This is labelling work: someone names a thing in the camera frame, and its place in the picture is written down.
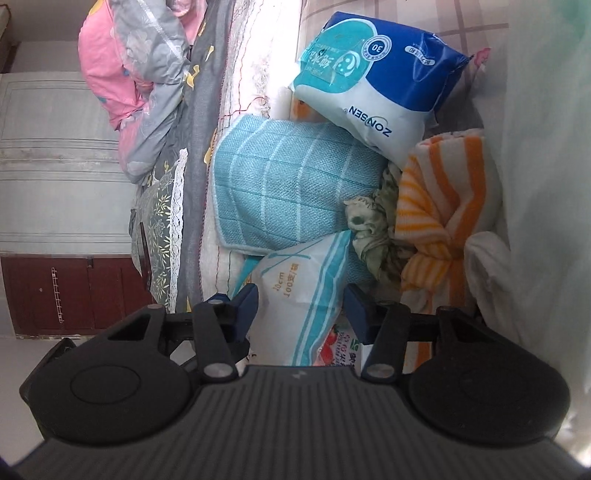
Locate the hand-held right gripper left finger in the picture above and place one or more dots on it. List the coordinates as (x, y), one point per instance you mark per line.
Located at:
(244, 314)

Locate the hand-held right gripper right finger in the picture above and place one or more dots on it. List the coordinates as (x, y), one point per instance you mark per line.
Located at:
(358, 316)

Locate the white teal-striped swab packet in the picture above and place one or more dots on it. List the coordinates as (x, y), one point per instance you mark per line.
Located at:
(304, 286)

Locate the blue and white pad packet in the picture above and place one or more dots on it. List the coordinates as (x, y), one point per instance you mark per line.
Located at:
(383, 92)

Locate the strawberry print packet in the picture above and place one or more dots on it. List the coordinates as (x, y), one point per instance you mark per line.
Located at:
(339, 346)

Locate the green floral cloth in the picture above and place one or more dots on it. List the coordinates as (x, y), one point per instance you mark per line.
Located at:
(374, 230)

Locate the teal towel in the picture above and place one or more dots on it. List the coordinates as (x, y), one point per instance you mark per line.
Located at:
(286, 184)

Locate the white cloth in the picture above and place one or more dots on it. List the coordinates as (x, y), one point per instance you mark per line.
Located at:
(487, 272)

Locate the orange striped towel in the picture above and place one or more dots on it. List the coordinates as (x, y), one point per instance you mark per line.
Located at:
(438, 194)

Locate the red-brown wooden cabinet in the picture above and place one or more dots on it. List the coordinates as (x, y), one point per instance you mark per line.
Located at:
(92, 295)

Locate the grey blanket with fleece lining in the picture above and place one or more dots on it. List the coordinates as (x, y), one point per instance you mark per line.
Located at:
(203, 115)

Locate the white translucent plastic bag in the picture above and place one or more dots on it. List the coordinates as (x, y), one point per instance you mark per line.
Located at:
(545, 184)

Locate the pink and grey floral quilt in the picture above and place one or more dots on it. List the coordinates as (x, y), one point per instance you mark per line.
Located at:
(124, 78)

